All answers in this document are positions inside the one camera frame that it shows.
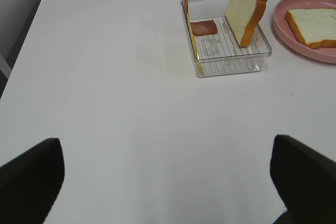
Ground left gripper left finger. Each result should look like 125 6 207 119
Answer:
1 138 65 223

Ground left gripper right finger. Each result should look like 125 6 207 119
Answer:
270 135 335 223

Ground white bread slice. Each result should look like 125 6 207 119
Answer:
285 8 335 49

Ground brown bacon strip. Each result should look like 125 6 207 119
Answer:
183 0 218 36

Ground yellow cheese slice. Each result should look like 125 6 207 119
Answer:
186 12 205 76

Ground left clear plastic tray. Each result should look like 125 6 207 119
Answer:
181 0 272 77

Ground pink round plate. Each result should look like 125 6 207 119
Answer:
273 0 335 64

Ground left upright bread slice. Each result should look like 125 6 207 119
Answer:
225 0 268 47

